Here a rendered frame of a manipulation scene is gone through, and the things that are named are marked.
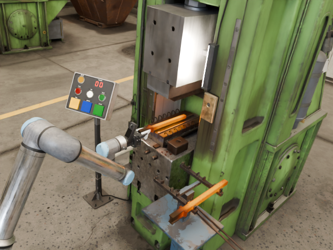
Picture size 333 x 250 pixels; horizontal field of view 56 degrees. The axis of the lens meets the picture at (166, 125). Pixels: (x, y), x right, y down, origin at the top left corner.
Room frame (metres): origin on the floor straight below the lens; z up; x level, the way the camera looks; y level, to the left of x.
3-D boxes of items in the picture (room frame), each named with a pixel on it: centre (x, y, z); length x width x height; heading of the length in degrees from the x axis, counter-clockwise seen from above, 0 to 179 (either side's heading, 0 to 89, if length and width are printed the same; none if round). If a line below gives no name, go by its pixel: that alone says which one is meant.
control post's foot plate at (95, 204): (2.10, 0.55, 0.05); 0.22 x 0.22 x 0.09; 47
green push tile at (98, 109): (1.95, 0.49, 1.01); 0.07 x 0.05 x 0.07; 72
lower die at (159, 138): (1.94, -0.06, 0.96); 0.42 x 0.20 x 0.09; 137
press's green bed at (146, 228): (1.91, -0.11, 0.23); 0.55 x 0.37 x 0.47; 137
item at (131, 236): (1.75, 0.11, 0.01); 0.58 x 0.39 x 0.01; 47
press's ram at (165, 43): (1.91, -0.09, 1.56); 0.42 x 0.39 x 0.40; 137
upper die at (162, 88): (1.94, -0.06, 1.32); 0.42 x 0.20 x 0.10; 137
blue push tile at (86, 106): (1.98, 0.59, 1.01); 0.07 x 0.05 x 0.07; 72
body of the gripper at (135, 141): (1.61, 0.21, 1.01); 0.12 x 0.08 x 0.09; 137
